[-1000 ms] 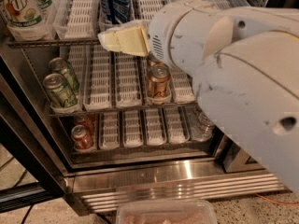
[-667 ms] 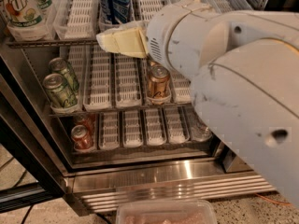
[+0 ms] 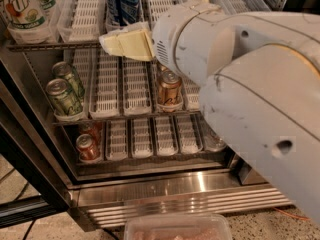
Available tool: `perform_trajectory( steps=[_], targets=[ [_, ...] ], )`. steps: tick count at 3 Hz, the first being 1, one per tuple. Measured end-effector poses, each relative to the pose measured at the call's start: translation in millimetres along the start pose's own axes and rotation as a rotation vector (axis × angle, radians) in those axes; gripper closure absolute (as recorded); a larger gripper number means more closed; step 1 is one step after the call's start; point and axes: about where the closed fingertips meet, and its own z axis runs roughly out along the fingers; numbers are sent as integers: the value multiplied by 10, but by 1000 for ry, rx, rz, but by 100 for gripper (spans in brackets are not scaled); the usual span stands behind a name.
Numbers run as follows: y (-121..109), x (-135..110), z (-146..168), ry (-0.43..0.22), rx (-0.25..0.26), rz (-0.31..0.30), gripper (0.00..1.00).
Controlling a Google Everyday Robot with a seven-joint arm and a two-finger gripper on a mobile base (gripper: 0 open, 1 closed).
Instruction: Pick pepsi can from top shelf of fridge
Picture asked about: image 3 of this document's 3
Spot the front green soda can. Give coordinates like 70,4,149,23
46,78,83,116

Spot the blue pepsi can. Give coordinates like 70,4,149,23
106,0,141,27

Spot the wire shelf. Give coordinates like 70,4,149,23
52,110,200,126
6,41,101,52

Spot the middle wire shelf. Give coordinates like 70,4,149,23
52,110,200,126

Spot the rear red soda can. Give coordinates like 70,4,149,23
78,122,101,144

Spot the red soda can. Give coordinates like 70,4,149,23
78,122,101,144
76,134,100,162

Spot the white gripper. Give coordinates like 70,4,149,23
99,2,220,76

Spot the rear gold soda can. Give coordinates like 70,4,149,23
157,61,169,72

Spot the front 7up can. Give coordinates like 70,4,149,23
1,0,46,30

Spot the front red soda can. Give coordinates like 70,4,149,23
76,134,100,162

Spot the clear plastic food container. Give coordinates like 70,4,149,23
124,214,233,240

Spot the black cable on floor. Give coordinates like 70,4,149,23
21,218,38,240

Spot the green soda can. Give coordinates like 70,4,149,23
46,78,83,116
52,61,85,101

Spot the stainless steel fridge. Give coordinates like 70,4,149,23
0,0,294,232

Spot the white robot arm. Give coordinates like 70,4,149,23
99,1,320,222

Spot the rear green soda can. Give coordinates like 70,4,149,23
52,61,85,101

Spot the front gold soda can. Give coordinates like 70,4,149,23
158,70,182,106

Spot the orange cable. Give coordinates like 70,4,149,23
273,207,311,222

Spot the gold soda can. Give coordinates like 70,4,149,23
157,61,169,72
158,70,182,106

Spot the top wire shelf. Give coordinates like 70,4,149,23
6,41,101,52

